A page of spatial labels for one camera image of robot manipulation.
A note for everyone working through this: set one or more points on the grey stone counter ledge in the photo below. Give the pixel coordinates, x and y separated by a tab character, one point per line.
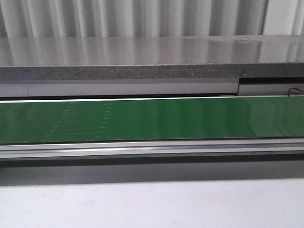
116	58

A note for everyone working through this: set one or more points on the green conveyor belt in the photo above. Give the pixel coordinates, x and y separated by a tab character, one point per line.
151	119

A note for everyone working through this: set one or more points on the white pleated curtain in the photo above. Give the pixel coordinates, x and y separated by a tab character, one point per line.
150	18

